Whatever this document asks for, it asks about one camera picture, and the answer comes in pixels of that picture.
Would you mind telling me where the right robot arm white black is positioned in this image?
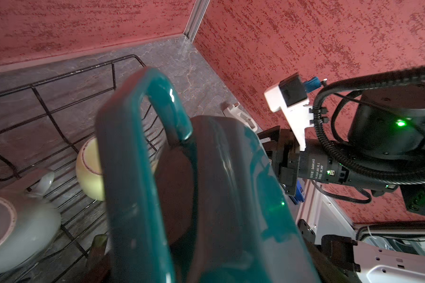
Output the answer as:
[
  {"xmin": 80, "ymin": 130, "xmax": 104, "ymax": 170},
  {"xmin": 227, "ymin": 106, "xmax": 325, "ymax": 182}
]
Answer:
[{"xmin": 259, "ymin": 66, "xmax": 425, "ymax": 283}]

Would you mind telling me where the black wire dish rack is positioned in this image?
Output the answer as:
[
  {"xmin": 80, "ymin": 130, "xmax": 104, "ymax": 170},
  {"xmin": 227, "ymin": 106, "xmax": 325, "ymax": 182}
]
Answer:
[{"xmin": 0, "ymin": 54, "xmax": 150, "ymax": 283}]

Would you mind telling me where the cream mug green handle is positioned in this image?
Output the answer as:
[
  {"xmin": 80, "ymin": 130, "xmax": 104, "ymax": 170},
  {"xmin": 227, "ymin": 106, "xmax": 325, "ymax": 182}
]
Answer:
[{"xmin": 76, "ymin": 136, "xmax": 105, "ymax": 201}]

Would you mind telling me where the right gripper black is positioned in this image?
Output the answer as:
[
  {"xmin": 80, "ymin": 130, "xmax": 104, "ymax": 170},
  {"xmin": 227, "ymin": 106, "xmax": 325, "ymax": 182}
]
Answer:
[{"xmin": 258, "ymin": 126, "xmax": 399, "ymax": 196}]

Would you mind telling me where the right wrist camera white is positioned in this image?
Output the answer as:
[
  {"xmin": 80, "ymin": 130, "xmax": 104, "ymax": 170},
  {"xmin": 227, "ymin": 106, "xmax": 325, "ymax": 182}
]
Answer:
[{"xmin": 264, "ymin": 73, "xmax": 322, "ymax": 152}]

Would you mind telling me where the olive green glass cup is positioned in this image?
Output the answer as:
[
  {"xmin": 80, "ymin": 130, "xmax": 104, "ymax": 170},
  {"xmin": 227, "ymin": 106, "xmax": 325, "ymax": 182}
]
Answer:
[{"xmin": 86, "ymin": 234, "xmax": 108, "ymax": 271}]

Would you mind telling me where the white ceramic mug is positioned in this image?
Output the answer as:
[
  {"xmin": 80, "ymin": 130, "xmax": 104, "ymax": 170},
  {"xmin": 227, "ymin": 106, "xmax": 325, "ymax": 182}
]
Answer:
[{"xmin": 0, "ymin": 168, "xmax": 61, "ymax": 274}]

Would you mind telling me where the blue stapler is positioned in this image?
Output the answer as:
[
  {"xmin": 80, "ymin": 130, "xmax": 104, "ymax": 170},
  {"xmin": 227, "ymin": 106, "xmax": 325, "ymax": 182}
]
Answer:
[{"xmin": 290, "ymin": 179, "xmax": 306, "ymax": 205}]

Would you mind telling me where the white cup dark green base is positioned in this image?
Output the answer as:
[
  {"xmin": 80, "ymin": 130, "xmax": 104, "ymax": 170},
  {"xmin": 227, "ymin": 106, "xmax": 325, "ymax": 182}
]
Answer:
[{"xmin": 96, "ymin": 67, "xmax": 320, "ymax": 283}]

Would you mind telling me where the white plastic tape dispenser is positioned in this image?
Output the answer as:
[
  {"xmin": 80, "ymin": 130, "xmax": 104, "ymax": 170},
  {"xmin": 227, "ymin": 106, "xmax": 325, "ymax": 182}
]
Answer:
[{"xmin": 223, "ymin": 102, "xmax": 258, "ymax": 133}]

